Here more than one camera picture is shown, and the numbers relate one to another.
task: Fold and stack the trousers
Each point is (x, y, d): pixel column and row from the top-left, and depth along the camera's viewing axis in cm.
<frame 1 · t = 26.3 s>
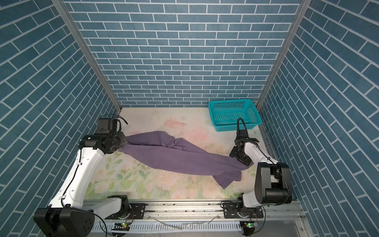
left hand: (125, 139, 77), fingers closed
right hand: (238, 158, 90), fingers open
purple trousers: (160, 151, 93), point 5 cm above the table
teal plastic basket: (224, 114, 107), point 10 cm above the table

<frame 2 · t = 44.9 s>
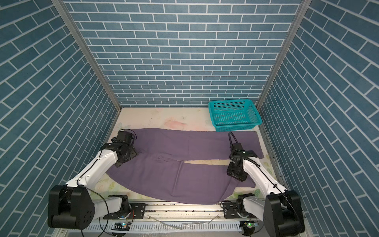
left hand: (132, 155, 85), fingers open
right hand: (232, 175, 83), fingers open
purple trousers: (157, 172, 87), point 2 cm above the table
the other named things where they were.

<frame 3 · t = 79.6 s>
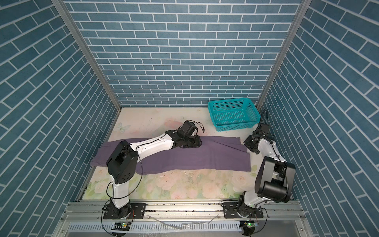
left hand: (203, 144, 88), fingers open
right hand: (249, 144, 92), fingers closed
purple trousers: (213, 154, 96), on the table
the other named things where they were.

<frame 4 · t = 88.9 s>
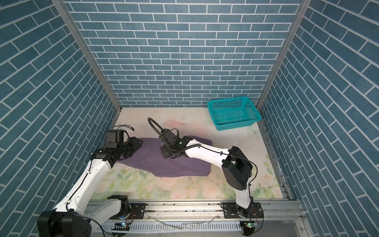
left hand: (144, 142, 81), fingers open
right hand: (165, 150, 83), fingers closed
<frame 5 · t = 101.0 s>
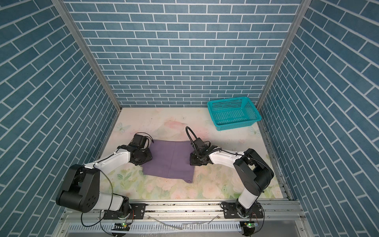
left hand: (153, 157, 91), fingers open
right hand: (191, 162, 90), fingers closed
purple trousers: (170, 159, 91), point 3 cm above the table
the other named things where they were.

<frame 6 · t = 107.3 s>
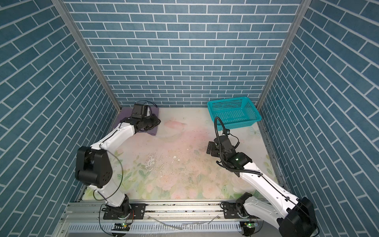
left hand: (163, 121, 92), fingers open
right hand: (216, 146, 81), fingers open
purple trousers: (125, 112, 125), on the table
the other named things where they were.

